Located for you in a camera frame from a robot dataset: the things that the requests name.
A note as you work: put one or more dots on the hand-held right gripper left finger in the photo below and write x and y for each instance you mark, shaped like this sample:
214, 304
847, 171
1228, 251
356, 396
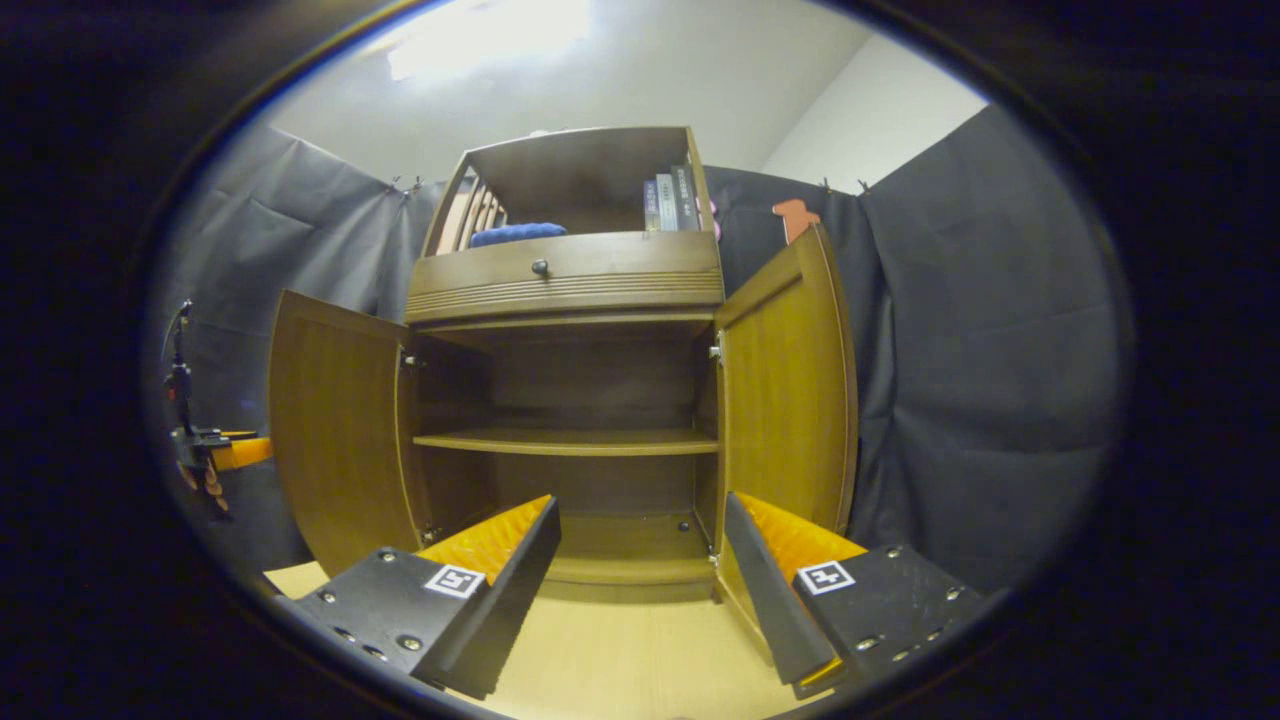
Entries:
510, 600

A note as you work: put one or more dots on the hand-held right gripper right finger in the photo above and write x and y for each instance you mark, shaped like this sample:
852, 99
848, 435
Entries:
770, 600

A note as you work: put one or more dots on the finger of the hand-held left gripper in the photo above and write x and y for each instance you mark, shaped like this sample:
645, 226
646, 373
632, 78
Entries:
245, 452

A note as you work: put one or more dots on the wooden shoe cabinet door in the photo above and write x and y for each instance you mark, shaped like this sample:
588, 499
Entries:
790, 400
340, 430

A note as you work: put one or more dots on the wooden double-door shoe cabinet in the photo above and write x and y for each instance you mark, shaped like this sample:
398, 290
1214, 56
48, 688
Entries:
570, 290

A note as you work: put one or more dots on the wooden inner shelf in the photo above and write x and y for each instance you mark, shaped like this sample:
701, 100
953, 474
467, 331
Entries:
570, 442

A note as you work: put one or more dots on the black backdrop cloth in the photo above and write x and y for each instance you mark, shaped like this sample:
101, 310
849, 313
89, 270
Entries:
980, 350

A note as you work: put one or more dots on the blue folded towel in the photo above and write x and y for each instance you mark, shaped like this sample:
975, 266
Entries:
515, 235

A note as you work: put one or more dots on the blue spine book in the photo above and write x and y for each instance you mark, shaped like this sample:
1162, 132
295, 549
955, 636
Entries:
651, 205

